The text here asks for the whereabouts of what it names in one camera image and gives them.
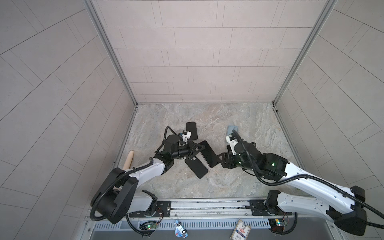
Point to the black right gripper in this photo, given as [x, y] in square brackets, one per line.
[226, 156]

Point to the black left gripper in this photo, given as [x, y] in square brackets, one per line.
[191, 147]

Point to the purple-edged phone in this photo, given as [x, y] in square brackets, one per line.
[192, 128]
[209, 155]

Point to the black phone case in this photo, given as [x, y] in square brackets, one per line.
[196, 166]

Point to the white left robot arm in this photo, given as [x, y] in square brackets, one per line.
[117, 195]

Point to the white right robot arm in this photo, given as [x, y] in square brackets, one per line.
[345, 207]

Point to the light blue phone case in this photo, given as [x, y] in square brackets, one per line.
[231, 128]

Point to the wooden roller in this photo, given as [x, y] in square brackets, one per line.
[128, 162]

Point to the red white card tag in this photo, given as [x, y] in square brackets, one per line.
[241, 231]

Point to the right circuit board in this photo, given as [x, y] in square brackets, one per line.
[278, 224]

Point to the circuit board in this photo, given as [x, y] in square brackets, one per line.
[149, 226]
[278, 224]

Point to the blue white sticker tag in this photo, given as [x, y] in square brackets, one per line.
[180, 231]

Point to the left circuit board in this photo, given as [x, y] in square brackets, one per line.
[149, 226]

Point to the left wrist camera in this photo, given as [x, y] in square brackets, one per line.
[186, 135]

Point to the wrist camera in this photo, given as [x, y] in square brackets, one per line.
[232, 141]
[186, 135]

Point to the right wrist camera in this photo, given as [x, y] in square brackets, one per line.
[232, 141]

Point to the aluminium left corner post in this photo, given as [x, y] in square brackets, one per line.
[106, 43]

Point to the aluminium corner post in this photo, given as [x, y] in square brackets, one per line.
[106, 43]
[324, 14]

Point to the aluminium right corner post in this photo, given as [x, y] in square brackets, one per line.
[324, 14]

